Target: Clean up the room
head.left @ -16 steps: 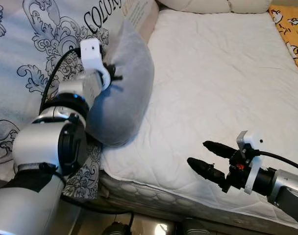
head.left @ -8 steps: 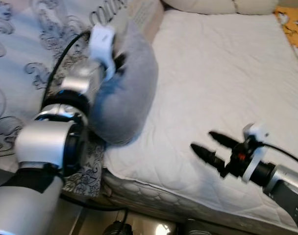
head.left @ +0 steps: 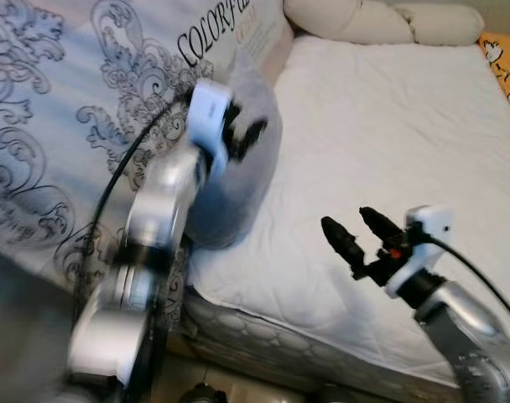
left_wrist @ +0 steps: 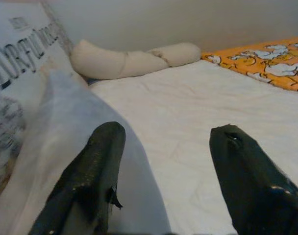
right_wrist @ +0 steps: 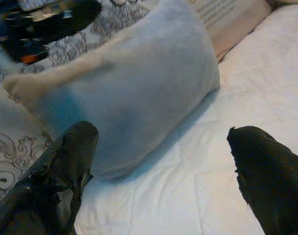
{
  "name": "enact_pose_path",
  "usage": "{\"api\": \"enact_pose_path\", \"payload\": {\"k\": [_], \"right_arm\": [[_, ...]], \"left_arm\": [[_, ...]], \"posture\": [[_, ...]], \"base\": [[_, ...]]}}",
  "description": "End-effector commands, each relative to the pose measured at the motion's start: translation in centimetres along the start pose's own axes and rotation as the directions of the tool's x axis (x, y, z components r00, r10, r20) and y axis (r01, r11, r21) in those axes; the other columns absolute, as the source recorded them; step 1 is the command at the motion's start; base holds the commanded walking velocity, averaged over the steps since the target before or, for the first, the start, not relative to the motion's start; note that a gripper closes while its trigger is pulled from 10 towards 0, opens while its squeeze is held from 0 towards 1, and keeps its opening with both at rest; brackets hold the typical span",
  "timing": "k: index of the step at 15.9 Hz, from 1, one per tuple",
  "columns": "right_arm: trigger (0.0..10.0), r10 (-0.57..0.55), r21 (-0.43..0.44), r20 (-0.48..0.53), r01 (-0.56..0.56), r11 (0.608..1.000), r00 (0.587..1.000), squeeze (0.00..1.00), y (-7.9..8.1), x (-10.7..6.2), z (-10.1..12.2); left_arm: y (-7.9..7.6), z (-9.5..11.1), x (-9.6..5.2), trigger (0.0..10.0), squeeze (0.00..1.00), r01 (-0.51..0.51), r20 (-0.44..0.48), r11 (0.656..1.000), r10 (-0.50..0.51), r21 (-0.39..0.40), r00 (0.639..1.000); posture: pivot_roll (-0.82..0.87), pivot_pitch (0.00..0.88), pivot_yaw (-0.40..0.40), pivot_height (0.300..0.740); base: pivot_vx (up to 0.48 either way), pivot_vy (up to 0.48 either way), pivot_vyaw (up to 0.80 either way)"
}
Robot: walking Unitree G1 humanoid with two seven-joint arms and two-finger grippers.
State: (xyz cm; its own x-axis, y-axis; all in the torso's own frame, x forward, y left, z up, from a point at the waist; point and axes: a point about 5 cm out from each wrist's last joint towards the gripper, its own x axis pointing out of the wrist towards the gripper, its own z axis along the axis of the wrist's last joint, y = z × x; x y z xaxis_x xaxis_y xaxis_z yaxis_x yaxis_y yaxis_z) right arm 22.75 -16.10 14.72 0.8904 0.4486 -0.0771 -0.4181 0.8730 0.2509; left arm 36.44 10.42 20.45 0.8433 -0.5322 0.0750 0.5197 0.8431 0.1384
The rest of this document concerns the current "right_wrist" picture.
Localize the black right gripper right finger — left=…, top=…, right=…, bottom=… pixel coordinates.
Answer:
left=226, top=125, right=298, bottom=235

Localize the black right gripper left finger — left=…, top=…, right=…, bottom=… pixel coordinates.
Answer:
left=0, top=120, right=100, bottom=235

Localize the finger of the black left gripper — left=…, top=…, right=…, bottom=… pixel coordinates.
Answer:
left=35, top=0, right=103, bottom=43

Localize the grey plush pillow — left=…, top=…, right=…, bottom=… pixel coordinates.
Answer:
left=3, top=0, right=221, bottom=183

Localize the white grey ornament print blanket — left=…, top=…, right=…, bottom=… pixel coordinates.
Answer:
left=0, top=0, right=238, bottom=209

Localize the white quilted mattress pad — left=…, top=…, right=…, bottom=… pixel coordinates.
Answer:
left=73, top=2, right=298, bottom=235

